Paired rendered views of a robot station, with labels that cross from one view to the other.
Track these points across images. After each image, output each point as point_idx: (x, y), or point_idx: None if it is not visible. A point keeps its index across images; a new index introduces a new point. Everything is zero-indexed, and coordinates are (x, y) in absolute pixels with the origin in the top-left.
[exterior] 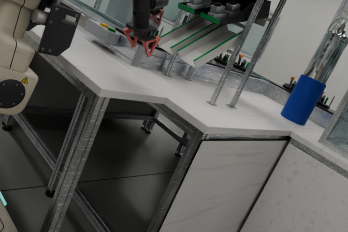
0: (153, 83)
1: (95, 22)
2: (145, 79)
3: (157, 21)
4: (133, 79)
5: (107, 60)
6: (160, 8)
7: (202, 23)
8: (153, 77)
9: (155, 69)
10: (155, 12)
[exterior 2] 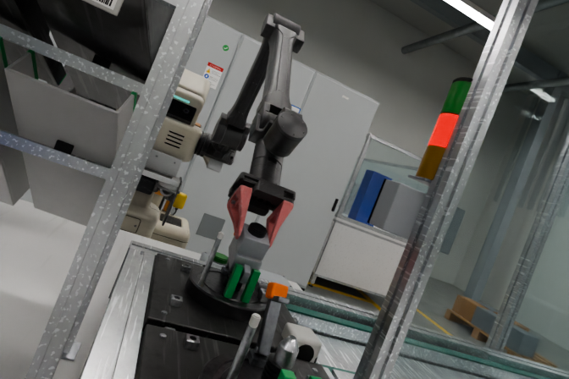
0: (0, 252)
1: (260, 269)
2: (23, 255)
3: (234, 226)
4: (25, 238)
5: (120, 264)
6: (237, 178)
7: (106, 125)
8: (35, 280)
9: (98, 327)
10: (229, 193)
